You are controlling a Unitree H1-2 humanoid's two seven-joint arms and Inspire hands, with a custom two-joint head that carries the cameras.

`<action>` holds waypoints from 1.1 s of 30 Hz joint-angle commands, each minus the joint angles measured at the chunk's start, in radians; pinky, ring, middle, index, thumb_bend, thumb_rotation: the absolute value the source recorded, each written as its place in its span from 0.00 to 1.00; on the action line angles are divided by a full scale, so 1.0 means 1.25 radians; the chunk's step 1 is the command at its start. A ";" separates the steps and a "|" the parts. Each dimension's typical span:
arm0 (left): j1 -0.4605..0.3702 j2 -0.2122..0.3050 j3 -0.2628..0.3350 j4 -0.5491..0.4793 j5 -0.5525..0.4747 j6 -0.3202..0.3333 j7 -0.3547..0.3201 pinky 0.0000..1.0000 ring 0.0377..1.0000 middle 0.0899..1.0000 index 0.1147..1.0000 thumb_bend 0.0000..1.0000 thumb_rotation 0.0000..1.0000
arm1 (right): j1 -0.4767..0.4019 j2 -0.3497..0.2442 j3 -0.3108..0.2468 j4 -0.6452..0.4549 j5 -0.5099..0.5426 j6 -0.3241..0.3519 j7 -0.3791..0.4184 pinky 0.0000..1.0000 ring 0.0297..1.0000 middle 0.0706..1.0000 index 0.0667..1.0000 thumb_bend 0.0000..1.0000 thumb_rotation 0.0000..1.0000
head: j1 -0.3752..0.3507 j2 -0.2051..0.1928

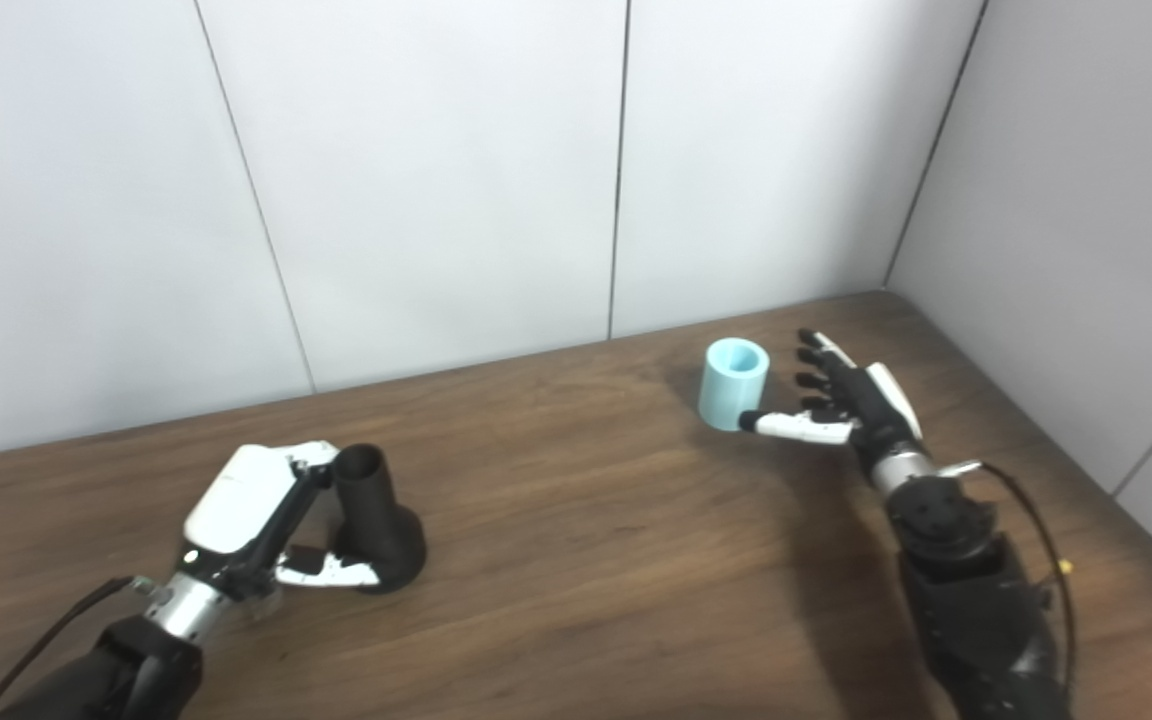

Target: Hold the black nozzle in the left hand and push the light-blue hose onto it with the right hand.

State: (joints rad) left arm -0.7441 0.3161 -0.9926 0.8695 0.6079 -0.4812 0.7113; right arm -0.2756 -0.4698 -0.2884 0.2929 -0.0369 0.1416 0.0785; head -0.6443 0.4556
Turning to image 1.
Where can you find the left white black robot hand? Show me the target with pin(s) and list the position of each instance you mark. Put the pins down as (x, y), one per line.
(236, 500)

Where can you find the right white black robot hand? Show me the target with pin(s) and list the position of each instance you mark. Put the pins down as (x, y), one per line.
(871, 410)

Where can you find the black flared nozzle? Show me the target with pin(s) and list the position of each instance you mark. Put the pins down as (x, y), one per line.
(376, 530)

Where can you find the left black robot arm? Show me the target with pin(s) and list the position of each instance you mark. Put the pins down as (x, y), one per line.
(106, 670)

